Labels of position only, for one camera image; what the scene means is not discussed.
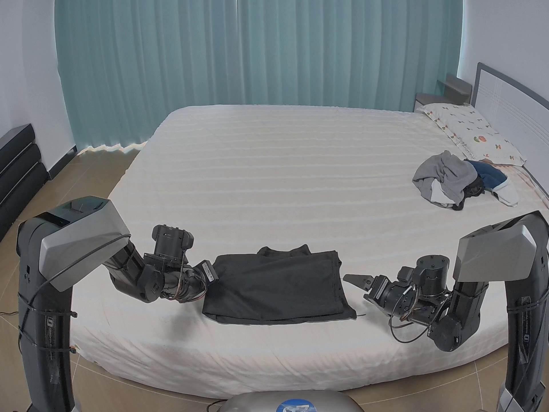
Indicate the white printed pillow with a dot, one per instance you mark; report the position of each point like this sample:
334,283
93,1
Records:
471,131

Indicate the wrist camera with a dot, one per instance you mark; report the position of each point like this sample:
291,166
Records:
209,272
405,275

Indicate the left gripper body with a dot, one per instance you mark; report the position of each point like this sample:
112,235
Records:
193,288

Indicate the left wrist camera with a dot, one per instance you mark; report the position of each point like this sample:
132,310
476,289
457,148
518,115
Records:
209,272

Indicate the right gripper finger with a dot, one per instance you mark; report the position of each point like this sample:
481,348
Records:
360,282

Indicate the black chest of drawers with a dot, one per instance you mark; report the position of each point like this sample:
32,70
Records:
17,174

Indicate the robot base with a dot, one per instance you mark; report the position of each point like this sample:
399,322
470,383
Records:
291,401

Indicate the bed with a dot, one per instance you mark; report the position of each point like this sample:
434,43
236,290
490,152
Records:
278,187

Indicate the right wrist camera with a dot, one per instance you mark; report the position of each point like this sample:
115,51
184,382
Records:
405,275

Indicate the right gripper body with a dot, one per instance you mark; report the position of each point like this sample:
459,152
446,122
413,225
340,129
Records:
386,292

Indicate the grey bedside table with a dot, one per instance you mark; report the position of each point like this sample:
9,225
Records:
446,90

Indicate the black T-shirt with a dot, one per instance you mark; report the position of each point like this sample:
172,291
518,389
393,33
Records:
278,286

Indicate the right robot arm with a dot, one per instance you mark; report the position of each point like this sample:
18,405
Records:
493,251

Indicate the blue-green curtain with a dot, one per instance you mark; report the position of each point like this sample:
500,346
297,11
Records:
214,37

